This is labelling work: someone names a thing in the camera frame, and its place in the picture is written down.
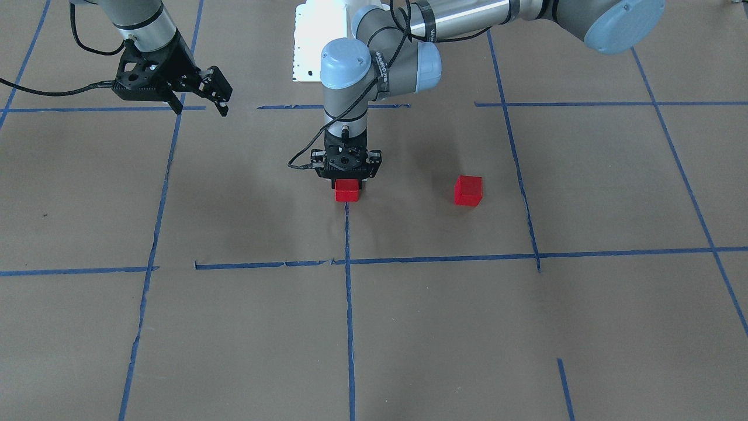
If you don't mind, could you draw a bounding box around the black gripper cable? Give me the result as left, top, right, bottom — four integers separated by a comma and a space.
0, 0, 126, 98

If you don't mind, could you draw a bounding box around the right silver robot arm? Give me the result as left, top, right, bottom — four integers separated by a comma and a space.
70, 1, 233, 117

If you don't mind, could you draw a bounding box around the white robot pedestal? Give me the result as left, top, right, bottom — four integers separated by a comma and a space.
291, 0, 386, 82

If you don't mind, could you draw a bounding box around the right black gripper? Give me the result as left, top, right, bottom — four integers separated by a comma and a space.
112, 32, 233, 118

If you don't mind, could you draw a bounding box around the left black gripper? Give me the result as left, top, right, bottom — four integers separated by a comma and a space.
310, 131, 382, 181

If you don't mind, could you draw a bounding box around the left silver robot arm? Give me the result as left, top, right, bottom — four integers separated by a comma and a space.
288, 1, 666, 183

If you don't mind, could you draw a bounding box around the red cube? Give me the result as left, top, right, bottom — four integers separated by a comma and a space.
334, 189, 361, 203
334, 179, 361, 191
453, 175, 483, 207

